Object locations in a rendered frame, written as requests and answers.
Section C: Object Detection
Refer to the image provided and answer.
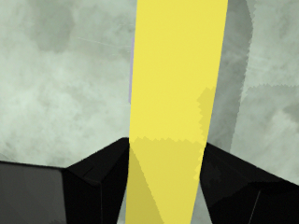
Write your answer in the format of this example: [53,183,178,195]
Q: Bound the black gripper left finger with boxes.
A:
[0,137,130,224]

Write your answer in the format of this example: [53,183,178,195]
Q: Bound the yellow bar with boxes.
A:
[125,0,228,224]

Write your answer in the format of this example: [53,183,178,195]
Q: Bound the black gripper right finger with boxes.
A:
[199,142,299,224]

